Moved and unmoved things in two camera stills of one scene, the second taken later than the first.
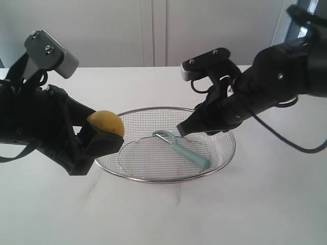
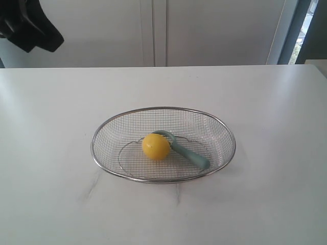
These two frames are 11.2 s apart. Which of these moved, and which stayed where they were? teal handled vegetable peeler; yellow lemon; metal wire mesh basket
Moved: yellow lemon
Stayed: teal handled vegetable peeler; metal wire mesh basket
